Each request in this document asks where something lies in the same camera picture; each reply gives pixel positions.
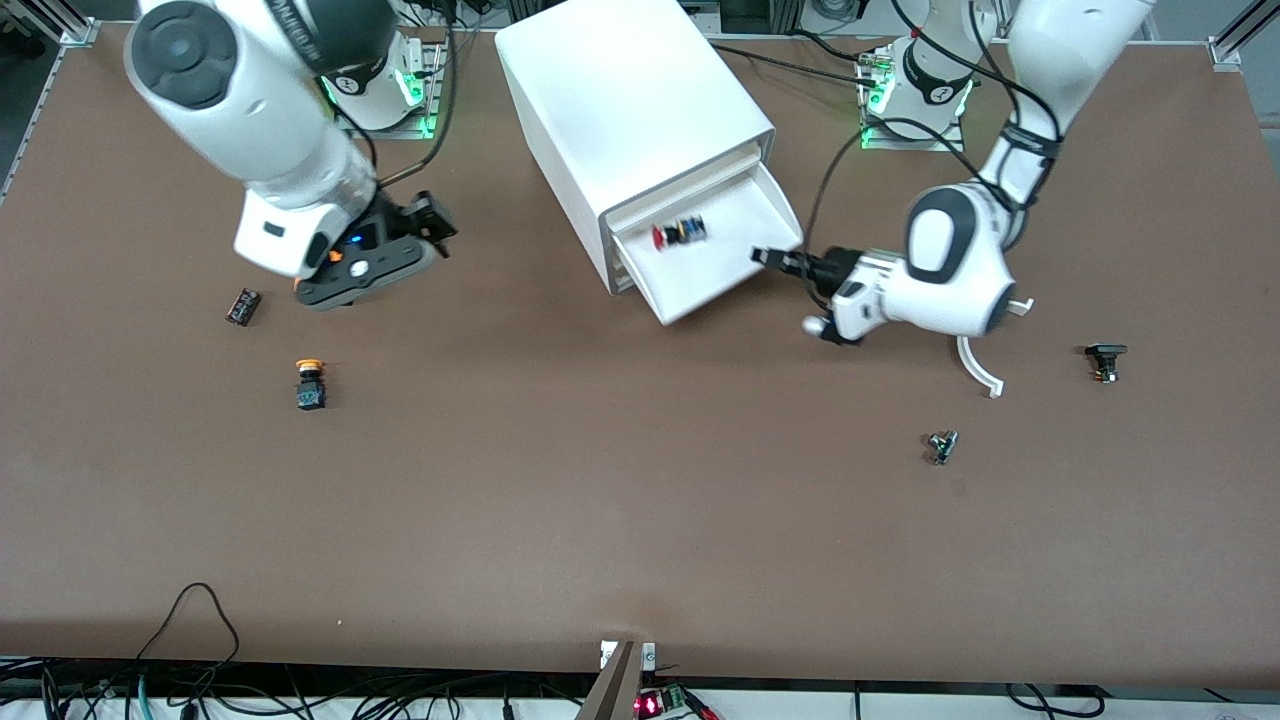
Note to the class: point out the small black contact block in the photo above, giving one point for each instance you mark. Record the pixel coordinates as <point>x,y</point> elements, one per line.
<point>243,306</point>

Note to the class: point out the white drawer cabinet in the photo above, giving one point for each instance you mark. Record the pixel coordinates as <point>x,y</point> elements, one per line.
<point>620,90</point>

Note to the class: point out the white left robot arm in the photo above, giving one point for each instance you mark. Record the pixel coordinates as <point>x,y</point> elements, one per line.
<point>960,260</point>

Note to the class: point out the grey metal camera post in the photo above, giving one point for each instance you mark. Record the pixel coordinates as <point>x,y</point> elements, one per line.
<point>612,690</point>

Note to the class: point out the circuit board with red LED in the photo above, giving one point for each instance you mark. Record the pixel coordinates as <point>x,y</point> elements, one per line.
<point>662,703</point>

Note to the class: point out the white curved plastic arc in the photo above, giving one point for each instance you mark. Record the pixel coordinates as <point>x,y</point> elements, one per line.
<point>975,368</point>

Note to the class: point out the red mushroom push button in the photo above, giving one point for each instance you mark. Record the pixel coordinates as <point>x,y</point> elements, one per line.
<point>685,231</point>

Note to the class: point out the orange button enclosure box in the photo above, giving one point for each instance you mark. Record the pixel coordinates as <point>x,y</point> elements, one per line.
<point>336,256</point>

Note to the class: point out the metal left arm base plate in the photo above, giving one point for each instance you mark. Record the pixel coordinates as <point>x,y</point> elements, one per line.
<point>905,144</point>

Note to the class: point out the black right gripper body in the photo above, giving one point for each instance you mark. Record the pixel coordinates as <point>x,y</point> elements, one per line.
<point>392,224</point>

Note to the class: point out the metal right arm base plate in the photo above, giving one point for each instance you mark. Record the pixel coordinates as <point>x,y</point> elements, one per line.
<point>428,120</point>

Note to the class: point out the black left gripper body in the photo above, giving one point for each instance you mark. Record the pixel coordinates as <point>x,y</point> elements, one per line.
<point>826,269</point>

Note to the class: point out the small grey metal part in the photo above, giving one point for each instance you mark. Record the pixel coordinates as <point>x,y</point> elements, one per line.
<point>941,446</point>

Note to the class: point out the aluminium frame profile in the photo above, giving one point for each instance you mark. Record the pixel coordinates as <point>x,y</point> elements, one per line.
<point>1235,40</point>
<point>75,30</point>

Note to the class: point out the black flat-headed switch part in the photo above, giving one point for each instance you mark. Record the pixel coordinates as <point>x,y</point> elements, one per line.
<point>1105,352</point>

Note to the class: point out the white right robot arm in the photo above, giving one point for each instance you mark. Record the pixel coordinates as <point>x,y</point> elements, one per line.
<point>260,130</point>

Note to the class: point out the yellow-capped push button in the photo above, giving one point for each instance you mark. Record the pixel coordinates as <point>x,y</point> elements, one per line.
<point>311,385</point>

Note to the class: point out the white plastic drawer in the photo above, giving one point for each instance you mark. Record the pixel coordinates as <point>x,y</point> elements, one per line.
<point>630,283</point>
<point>700,275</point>
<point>690,183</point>
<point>621,262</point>

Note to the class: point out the white mounting bracket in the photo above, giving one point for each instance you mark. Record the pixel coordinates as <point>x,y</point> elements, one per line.
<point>608,655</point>

